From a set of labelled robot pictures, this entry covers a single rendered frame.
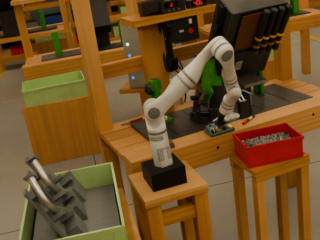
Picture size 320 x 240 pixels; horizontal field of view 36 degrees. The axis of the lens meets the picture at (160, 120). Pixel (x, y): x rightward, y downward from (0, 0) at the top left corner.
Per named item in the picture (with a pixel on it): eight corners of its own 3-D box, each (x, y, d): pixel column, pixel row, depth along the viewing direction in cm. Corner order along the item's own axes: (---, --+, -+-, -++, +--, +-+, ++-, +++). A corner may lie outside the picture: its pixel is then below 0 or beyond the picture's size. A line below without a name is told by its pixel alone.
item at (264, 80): (268, 84, 283) (268, 78, 282) (245, 90, 278) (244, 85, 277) (233, 71, 318) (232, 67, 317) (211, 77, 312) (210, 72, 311)
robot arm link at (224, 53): (243, 79, 237) (234, 69, 242) (234, 44, 215) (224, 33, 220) (227, 89, 236) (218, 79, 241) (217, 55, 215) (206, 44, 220)
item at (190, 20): (200, 38, 307) (197, 14, 302) (175, 44, 302) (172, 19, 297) (191, 36, 318) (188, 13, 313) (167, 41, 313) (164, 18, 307)
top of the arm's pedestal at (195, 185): (208, 191, 235) (208, 184, 234) (145, 209, 227) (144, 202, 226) (185, 165, 264) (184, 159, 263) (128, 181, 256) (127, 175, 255)
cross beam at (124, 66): (272, 38, 353) (271, 26, 350) (101, 80, 310) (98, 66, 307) (268, 37, 357) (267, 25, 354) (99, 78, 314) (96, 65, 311)
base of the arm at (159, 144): (175, 162, 239) (170, 130, 233) (159, 169, 235) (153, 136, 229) (167, 156, 247) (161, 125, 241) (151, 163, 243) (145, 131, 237)
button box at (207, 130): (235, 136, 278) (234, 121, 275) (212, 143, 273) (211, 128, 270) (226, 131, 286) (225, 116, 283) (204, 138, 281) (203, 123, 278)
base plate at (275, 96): (314, 99, 311) (313, 96, 311) (156, 147, 275) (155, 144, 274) (274, 85, 348) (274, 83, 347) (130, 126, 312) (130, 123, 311)
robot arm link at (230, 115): (225, 123, 255) (227, 115, 250) (215, 107, 261) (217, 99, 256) (240, 118, 258) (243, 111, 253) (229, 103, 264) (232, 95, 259)
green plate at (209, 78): (221, 94, 293) (226, 59, 288) (208, 94, 290) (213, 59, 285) (211, 90, 303) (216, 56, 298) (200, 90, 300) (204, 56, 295)
